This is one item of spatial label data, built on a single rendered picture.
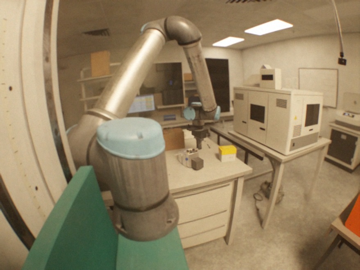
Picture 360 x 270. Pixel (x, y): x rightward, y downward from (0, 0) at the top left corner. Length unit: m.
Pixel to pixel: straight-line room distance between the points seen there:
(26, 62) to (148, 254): 0.44
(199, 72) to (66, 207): 0.78
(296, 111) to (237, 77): 5.40
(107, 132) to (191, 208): 1.00
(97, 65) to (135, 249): 2.90
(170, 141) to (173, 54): 4.51
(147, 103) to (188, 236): 2.19
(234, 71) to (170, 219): 6.43
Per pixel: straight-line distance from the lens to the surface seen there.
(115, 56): 5.65
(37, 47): 0.30
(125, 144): 0.32
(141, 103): 2.92
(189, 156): 1.20
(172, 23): 0.77
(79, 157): 0.46
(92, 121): 0.49
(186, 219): 1.32
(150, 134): 0.33
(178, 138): 1.56
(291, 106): 1.42
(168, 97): 3.18
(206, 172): 1.18
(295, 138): 1.54
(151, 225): 0.42
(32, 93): 0.29
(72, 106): 5.91
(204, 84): 0.90
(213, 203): 1.30
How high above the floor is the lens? 1.49
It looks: 17 degrees down
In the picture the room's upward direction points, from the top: 4 degrees counter-clockwise
